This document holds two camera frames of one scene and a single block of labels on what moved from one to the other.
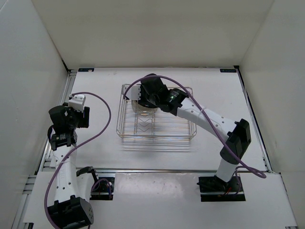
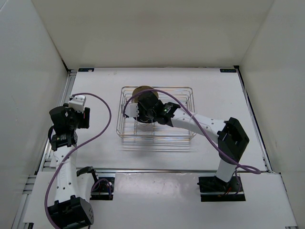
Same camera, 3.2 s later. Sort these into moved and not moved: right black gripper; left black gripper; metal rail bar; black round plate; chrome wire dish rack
Moved: black round plate; right black gripper
Not moved: metal rail bar; left black gripper; chrome wire dish rack
